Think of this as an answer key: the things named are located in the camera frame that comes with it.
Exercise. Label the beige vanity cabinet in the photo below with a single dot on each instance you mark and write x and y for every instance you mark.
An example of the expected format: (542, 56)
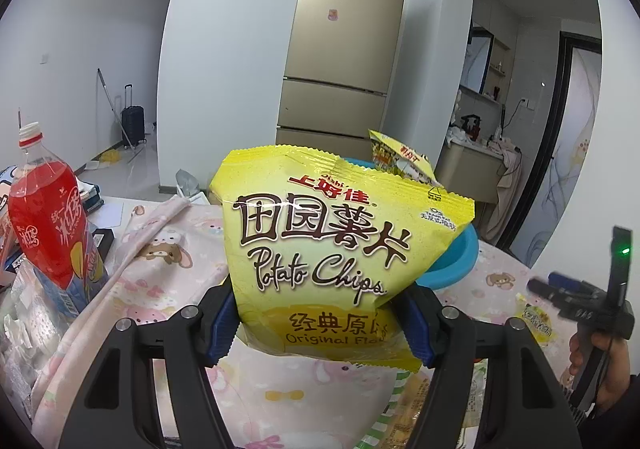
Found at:
(465, 174)

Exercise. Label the red drink bottle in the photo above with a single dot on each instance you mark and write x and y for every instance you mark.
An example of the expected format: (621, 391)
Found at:
(45, 219)

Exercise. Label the clear plastic bag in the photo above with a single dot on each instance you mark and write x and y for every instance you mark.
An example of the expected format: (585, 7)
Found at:
(189, 184)

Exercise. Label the stack of books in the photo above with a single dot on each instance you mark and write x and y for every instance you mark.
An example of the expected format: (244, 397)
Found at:
(90, 199)

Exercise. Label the pink printed blanket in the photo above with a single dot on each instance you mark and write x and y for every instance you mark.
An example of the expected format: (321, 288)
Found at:
(165, 249)

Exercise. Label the wooden stick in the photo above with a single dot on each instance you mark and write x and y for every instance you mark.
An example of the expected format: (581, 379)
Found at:
(19, 121)

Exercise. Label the black-framed glass door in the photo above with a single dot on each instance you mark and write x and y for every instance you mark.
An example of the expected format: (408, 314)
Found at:
(570, 154)

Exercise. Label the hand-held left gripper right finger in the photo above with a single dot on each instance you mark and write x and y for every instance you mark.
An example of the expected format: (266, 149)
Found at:
(417, 329)

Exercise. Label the yellow busy-print snack packet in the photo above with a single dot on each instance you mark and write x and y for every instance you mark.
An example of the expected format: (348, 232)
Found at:
(400, 159)

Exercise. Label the person's right forearm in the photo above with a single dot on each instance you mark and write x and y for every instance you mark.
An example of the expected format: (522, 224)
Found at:
(631, 414)

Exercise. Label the person's right hand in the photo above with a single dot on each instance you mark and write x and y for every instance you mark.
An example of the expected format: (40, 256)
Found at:
(615, 379)

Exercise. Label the small black box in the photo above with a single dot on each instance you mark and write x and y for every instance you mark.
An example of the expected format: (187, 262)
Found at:
(102, 244)

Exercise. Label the blue plastic basin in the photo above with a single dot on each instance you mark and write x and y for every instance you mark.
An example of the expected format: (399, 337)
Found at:
(450, 259)

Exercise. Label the small yellow-green snack packet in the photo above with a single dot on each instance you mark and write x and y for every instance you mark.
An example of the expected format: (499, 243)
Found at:
(537, 326)

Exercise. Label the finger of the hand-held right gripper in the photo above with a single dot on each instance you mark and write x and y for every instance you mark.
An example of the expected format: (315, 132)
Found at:
(542, 289)
(567, 280)

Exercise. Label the silver foil bag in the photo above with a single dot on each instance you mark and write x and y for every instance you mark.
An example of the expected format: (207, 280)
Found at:
(30, 329)

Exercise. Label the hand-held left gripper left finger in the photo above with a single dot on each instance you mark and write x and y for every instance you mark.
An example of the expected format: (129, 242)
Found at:
(220, 329)

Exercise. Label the wooden wall shelf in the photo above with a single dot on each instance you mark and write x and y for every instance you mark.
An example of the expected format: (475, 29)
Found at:
(501, 74)

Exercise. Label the wall mirror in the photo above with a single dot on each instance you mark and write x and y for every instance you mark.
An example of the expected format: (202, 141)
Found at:
(481, 59)

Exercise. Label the mop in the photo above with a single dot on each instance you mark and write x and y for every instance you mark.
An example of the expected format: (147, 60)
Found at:
(110, 101)

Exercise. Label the yellow potato chips packet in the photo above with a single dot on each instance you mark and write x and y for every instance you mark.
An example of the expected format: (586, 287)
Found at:
(320, 239)

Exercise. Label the gold refrigerator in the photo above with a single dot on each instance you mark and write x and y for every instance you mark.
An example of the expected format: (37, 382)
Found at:
(340, 54)

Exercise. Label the green striped snack packet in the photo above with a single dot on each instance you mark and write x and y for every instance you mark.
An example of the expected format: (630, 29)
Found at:
(405, 409)

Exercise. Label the dark suitcase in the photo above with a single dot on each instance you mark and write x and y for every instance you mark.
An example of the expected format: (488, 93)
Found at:
(133, 121)

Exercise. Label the hanging beige towel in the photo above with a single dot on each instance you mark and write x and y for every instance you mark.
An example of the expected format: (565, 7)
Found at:
(507, 189)

